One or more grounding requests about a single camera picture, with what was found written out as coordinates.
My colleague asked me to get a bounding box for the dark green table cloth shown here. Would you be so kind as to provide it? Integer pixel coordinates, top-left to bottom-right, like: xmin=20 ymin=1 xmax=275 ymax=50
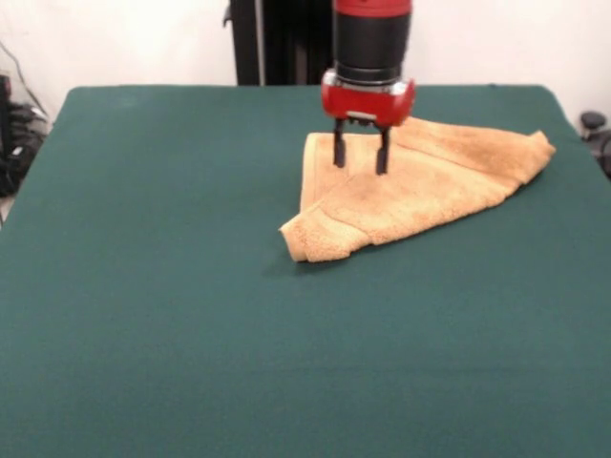
xmin=0 ymin=83 xmax=611 ymax=458

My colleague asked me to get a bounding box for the dark stand base with knob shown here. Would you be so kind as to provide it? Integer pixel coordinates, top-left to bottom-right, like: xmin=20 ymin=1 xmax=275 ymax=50
xmin=579 ymin=111 xmax=611 ymax=181
xmin=0 ymin=73 xmax=49 ymax=198

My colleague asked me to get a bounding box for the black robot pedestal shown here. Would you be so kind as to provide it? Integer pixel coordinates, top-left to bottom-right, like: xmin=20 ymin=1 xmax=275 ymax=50
xmin=221 ymin=0 xmax=338 ymax=87

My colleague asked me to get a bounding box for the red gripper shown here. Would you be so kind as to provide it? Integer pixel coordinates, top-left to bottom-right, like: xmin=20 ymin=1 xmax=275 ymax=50
xmin=320 ymin=83 xmax=417 ymax=177

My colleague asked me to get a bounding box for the thin grey cable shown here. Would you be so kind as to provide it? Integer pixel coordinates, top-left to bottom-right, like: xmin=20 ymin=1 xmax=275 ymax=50
xmin=0 ymin=40 xmax=49 ymax=116

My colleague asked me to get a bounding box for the tan terry towel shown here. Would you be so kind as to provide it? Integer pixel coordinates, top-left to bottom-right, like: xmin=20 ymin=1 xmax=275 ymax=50
xmin=277 ymin=116 xmax=558 ymax=264

